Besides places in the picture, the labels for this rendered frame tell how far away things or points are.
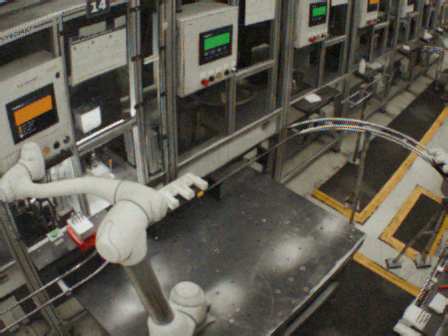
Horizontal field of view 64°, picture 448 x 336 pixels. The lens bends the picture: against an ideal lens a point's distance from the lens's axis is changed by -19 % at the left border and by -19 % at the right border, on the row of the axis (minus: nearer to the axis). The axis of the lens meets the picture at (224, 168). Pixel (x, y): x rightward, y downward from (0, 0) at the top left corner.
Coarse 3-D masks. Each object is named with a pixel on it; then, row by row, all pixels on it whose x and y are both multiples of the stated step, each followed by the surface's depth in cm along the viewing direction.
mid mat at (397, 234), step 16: (416, 192) 377; (400, 208) 360; (416, 208) 358; (432, 208) 358; (400, 224) 341; (416, 224) 341; (432, 224) 340; (384, 240) 327; (400, 240) 326; (416, 240) 325
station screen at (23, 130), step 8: (40, 96) 158; (24, 104) 154; (48, 112) 166; (32, 120) 160; (40, 120) 164; (48, 120) 167; (56, 120) 171; (16, 128) 155; (24, 128) 159; (32, 128) 162; (40, 128) 166; (24, 136) 160
